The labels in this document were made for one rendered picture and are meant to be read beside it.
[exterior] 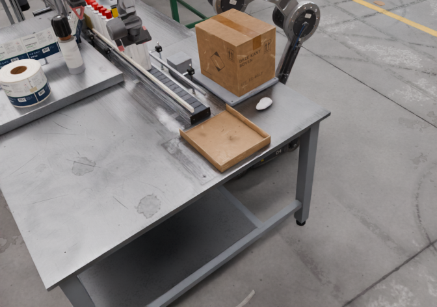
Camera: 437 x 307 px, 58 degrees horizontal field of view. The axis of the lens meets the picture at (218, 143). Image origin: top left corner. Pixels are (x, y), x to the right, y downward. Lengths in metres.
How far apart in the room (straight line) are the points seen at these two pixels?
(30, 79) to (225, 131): 0.94
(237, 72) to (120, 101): 0.61
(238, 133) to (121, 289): 0.93
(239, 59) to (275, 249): 1.10
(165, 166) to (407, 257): 1.43
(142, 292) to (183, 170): 0.69
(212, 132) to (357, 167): 1.32
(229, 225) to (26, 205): 1.01
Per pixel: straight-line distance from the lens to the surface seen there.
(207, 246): 2.09
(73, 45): 2.19
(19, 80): 2.05
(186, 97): 1.88
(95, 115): 1.99
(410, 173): 2.84
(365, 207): 2.58
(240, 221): 2.16
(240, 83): 1.86
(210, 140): 1.70
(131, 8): 1.58
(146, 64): 2.11
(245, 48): 1.79
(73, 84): 2.18
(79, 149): 1.83
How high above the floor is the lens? 1.97
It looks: 42 degrees down
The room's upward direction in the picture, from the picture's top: 6 degrees counter-clockwise
